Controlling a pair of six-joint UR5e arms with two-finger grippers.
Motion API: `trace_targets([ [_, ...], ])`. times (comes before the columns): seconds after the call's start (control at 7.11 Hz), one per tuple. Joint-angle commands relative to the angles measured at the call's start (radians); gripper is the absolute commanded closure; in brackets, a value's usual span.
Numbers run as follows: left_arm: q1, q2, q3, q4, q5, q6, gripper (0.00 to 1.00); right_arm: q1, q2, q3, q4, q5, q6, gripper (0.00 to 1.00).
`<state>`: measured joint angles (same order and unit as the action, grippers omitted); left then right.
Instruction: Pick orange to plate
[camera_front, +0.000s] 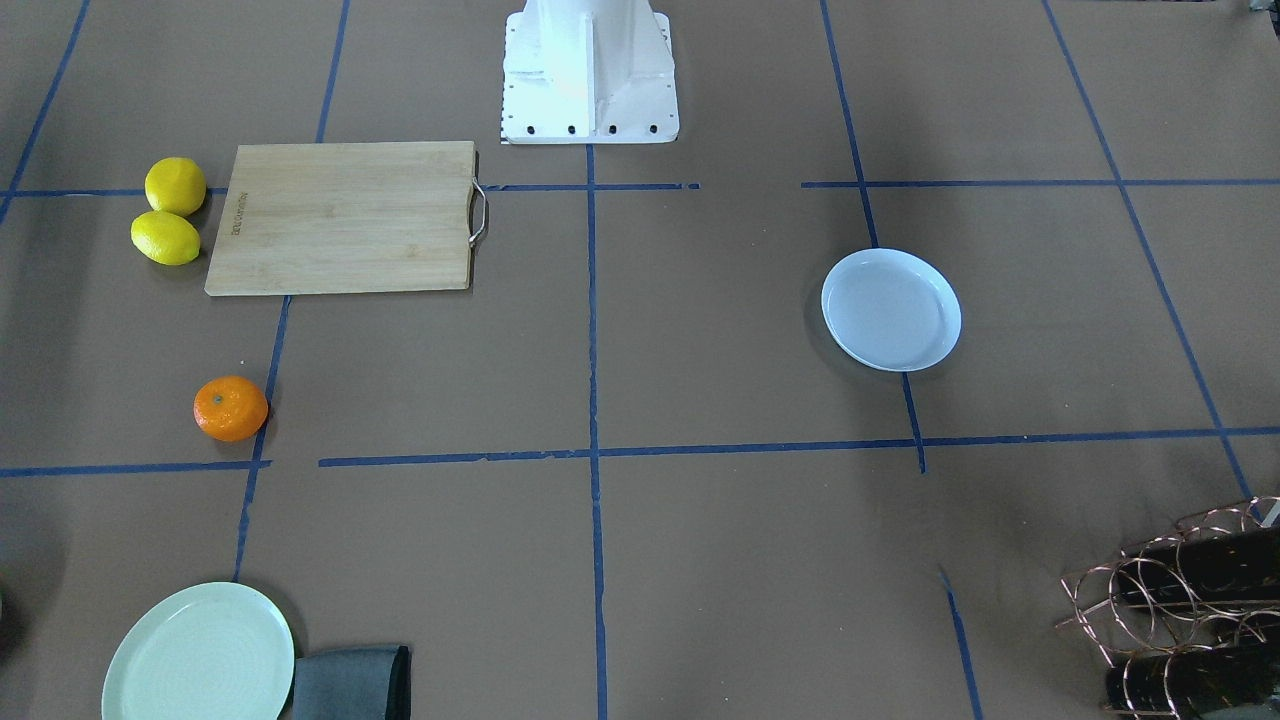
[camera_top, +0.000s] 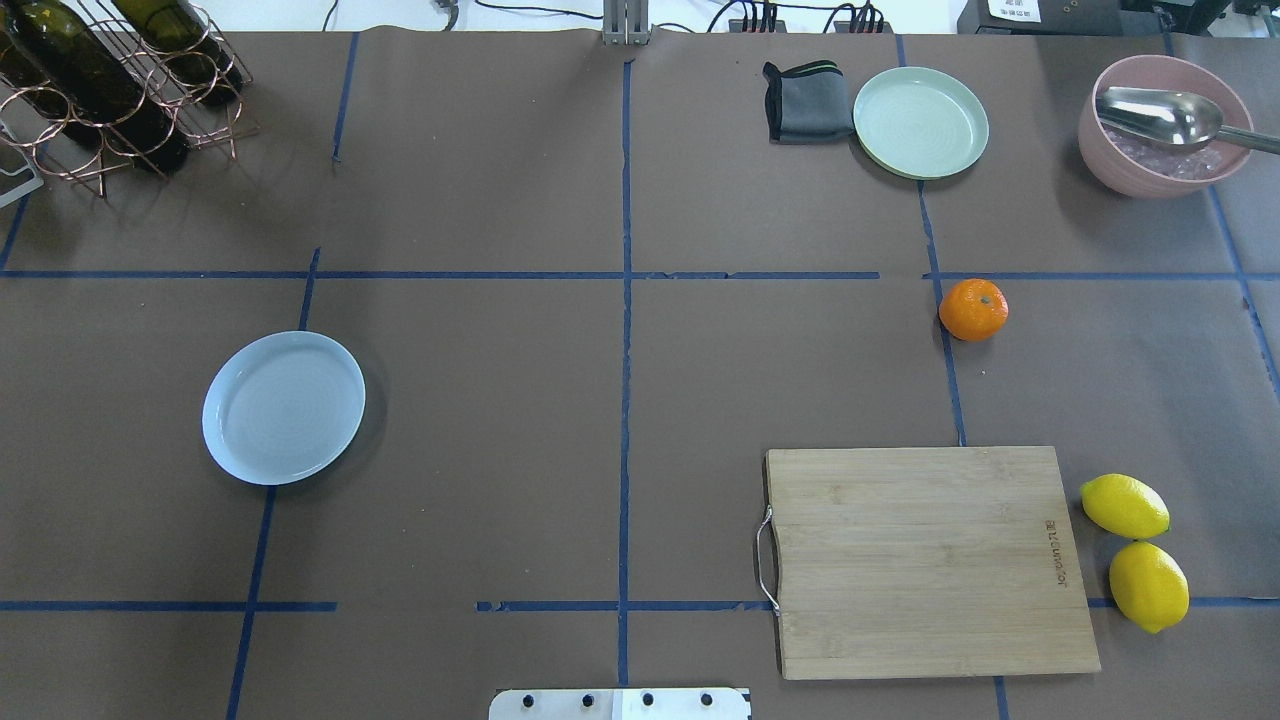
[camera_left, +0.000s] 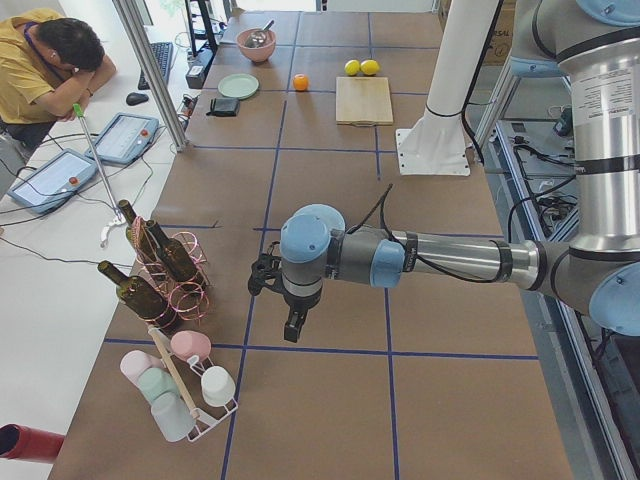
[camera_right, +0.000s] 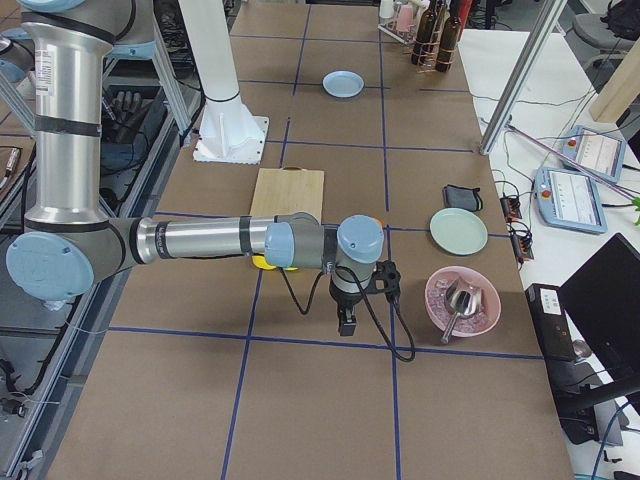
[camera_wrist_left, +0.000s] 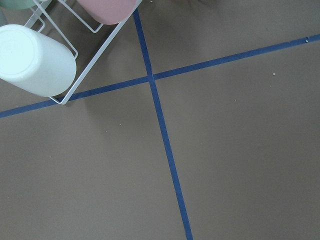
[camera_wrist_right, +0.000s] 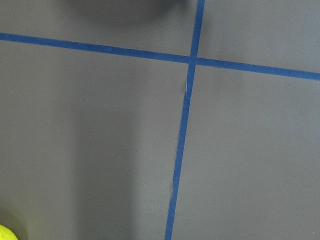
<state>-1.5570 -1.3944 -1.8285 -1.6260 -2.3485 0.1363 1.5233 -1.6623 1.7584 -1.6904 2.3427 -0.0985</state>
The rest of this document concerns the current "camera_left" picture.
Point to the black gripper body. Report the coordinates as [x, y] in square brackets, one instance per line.
[301, 303]

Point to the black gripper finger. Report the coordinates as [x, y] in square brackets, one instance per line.
[294, 324]

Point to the orange fruit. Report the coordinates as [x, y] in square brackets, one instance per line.
[300, 82]

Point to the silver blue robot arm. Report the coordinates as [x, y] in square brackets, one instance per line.
[595, 44]

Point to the green plate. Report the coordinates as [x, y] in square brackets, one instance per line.
[239, 86]

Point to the white cup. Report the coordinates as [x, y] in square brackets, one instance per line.
[218, 387]

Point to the pink cup top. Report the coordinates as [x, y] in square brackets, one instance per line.
[188, 343]

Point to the dark wine bottle middle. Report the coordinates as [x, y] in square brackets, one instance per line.
[174, 256]

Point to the dark wine bottle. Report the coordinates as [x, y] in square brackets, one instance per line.
[140, 296]
[136, 233]
[174, 256]

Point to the dark wine bottle front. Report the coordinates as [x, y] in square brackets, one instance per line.
[140, 296]

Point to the mint green cup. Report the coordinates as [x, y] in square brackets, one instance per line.
[154, 382]

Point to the grey blue cup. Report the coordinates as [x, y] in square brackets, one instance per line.
[172, 416]

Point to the pale pink cup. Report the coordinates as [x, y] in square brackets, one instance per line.
[134, 363]

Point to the dark wine bottle back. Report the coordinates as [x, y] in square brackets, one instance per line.
[136, 233]

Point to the dark folded cloth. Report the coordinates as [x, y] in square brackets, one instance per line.
[224, 107]

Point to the bamboo cutting board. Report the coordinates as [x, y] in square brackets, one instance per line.
[363, 101]

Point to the teach pendant far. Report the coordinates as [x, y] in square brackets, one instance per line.
[125, 138]

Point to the teach pendant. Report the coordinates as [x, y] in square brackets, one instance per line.
[51, 185]
[125, 138]

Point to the yellow lemon near board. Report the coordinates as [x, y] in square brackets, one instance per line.
[352, 67]

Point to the yellow lemon outer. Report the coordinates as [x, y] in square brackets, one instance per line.
[369, 67]

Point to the pink bowl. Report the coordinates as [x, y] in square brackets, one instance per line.
[256, 52]

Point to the black computer mouse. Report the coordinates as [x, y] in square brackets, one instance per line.
[136, 98]

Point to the metal scoop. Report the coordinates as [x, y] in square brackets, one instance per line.
[257, 38]

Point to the teach pendant near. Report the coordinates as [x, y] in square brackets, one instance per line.
[51, 185]

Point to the black keyboard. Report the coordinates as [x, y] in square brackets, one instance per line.
[163, 53]

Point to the red cylinder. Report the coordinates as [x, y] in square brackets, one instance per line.
[24, 443]

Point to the person in yellow shirt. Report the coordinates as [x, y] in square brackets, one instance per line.
[49, 64]

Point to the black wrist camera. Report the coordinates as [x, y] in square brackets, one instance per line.
[266, 272]

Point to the copper wire bottle rack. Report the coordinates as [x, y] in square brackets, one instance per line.
[189, 305]

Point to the white wire cup rack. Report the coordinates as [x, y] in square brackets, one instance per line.
[187, 377]

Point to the grabber stick green handle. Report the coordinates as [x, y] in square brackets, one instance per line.
[118, 219]

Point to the white pole base plate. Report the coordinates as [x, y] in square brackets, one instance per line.
[434, 146]

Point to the white camera pole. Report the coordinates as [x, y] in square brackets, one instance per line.
[469, 24]

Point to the aluminium frame post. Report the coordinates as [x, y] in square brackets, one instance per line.
[132, 23]

